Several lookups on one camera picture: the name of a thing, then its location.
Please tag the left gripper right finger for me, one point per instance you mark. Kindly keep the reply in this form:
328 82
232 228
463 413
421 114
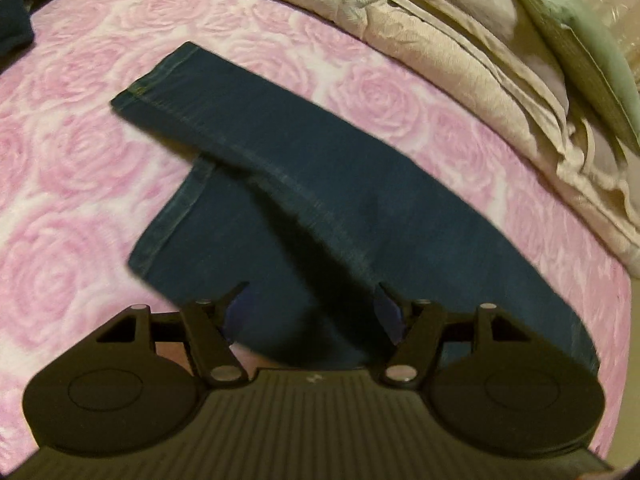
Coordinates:
414 327

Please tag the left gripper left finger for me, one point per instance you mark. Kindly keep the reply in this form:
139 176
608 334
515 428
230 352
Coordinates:
209 347

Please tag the dark blue denim jeans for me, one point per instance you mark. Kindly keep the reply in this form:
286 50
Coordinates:
313 214

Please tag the pink rose bed blanket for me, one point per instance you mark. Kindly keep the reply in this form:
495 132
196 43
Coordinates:
79 185

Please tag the grey beige folded duvet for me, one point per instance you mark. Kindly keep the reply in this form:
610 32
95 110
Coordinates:
593 171

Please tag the green small cushion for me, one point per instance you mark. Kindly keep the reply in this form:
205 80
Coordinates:
590 57

